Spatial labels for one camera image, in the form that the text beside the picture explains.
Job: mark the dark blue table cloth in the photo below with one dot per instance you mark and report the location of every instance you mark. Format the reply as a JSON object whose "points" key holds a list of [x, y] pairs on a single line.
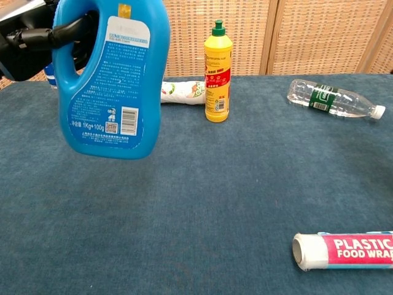
{"points": [[184, 199]]}

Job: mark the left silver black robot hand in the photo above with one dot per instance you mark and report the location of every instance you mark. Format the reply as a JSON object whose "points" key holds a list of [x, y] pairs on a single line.
{"points": [[24, 46]]}

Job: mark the clear water bottle green label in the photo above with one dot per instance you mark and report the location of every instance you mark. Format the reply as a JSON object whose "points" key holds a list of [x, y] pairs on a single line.
{"points": [[322, 97]]}

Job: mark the yellow bottle with green cap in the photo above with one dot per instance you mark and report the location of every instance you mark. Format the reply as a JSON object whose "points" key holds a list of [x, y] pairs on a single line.
{"points": [[217, 61]]}

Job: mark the woven bamboo folding screen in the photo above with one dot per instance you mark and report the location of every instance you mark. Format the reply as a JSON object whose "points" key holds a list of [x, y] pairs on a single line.
{"points": [[307, 37]]}

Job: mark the large blue detergent pump bottle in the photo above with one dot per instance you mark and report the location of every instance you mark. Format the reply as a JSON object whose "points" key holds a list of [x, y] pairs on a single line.
{"points": [[116, 92]]}

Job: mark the white printed wipes tube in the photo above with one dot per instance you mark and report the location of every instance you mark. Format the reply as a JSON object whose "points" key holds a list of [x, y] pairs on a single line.
{"points": [[184, 91]]}

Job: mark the clear water bottle blue label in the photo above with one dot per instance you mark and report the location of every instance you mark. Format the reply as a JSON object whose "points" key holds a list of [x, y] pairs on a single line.
{"points": [[49, 75]]}

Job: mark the plastic food wrap roll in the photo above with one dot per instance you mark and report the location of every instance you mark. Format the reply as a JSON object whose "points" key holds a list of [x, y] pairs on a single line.
{"points": [[353, 250]]}

